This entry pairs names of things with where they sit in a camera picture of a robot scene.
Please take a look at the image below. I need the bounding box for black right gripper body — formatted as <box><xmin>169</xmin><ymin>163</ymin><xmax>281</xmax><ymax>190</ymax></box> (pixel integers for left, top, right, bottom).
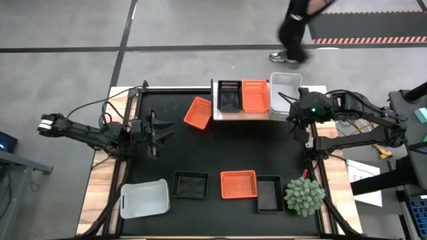
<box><xmin>287</xmin><ymin>92</ymin><xmax>334</xmax><ymax>125</ymax></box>

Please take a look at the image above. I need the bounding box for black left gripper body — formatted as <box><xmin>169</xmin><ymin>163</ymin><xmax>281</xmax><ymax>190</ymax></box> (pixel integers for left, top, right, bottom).
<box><xmin>129</xmin><ymin>108</ymin><xmax>158</xmax><ymax>160</ymax></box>

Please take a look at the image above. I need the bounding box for white plastic bin with handles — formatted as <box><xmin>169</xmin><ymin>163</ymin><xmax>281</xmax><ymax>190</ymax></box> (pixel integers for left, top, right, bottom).
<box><xmin>119</xmin><ymin>178</ymin><xmax>171</xmax><ymax>220</ymax></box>
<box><xmin>268</xmin><ymin>71</ymin><xmax>304</xmax><ymax>116</ymax></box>

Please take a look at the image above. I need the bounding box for orange slotted plastic basket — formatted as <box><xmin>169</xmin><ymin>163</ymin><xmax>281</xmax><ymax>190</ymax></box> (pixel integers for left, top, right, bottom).
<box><xmin>183</xmin><ymin>96</ymin><xmax>213</xmax><ymax>131</ymax></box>
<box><xmin>220</xmin><ymin>169</ymin><xmax>258</xmax><ymax>200</ymax></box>
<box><xmin>242</xmin><ymin>79</ymin><xmax>270</xmax><ymax>113</ymax></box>

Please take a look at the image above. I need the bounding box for black slotted plastic basket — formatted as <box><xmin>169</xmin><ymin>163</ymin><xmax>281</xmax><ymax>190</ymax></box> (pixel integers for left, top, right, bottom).
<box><xmin>217</xmin><ymin>79</ymin><xmax>244</xmax><ymax>113</ymax></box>
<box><xmin>171</xmin><ymin>170</ymin><xmax>210</xmax><ymax>200</ymax></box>
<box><xmin>256</xmin><ymin>175</ymin><xmax>286</xmax><ymax>214</ymax></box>

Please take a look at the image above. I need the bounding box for green artificial potted plant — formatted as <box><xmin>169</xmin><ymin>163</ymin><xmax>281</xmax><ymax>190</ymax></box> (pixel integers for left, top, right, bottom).
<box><xmin>284</xmin><ymin>177</ymin><xmax>326</xmax><ymax>218</ymax></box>

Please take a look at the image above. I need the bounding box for person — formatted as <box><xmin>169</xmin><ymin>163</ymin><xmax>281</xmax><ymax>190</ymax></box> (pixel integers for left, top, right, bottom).
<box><xmin>268</xmin><ymin>0</ymin><xmax>338</xmax><ymax>65</ymax></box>

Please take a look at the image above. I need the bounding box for white paper sheet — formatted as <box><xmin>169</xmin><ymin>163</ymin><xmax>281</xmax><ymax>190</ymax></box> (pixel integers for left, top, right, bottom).
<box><xmin>346</xmin><ymin>159</ymin><xmax>384</xmax><ymax>207</ymax></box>

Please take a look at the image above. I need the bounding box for yellow tool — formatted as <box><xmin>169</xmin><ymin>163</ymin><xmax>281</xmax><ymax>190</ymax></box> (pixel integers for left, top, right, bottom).
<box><xmin>353</xmin><ymin>119</ymin><xmax>394</xmax><ymax>160</ymax></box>

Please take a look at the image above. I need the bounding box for black floor mat striped edge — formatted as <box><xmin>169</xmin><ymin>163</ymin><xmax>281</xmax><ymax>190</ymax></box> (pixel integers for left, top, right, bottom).
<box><xmin>308</xmin><ymin>11</ymin><xmax>427</xmax><ymax>45</ymax></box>

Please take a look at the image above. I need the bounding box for dark operator desk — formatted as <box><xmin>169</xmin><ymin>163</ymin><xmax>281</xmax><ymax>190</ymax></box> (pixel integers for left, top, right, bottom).
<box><xmin>350</xmin><ymin>81</ymin><xmax>427</xmax><ymax>240</ymax></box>

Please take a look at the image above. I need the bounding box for teal block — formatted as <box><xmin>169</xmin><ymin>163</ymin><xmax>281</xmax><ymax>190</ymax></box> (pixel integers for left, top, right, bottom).
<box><xmin>413</xmin><ymin>107</ymin><xmax>427</xmax><ymax>124</ymax></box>

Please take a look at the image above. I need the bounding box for grey side desk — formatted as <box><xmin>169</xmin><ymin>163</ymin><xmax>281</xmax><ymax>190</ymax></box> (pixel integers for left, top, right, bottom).
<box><xmin>0</xmin><ymin>149</ymin><xmax>54</xmax><ymax>231</ymax></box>

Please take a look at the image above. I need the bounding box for dark laptop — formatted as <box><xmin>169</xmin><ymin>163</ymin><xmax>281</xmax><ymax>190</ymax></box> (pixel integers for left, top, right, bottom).
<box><xmin>0</xmin><ymin>131</ymin><xmax>19</xmax><ymax>154</ymax></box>

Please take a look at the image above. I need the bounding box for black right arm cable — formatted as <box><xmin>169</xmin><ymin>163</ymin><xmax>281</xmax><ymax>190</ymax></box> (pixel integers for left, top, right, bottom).
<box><xmin>326</xmin><ymin>89</ymin><xmax>371</xmax><ymax>103</ymax></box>

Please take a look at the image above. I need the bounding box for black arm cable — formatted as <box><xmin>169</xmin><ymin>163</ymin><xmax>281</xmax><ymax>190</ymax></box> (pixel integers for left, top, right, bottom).
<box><xmin>326</xmin><ymin>89</ymin><xmax>371</xmax><ymax>103</ymax></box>
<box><xmin>65</xmin><ymin>85</ymin><xmax>146</xmax><ymax>123</ymax></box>

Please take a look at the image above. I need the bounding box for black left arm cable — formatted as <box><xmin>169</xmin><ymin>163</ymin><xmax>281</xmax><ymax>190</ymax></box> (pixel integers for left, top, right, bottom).
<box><xmin>65</xmin><ymin>85</ymin><xmax>146</xmax><ymax>123</ymax></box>

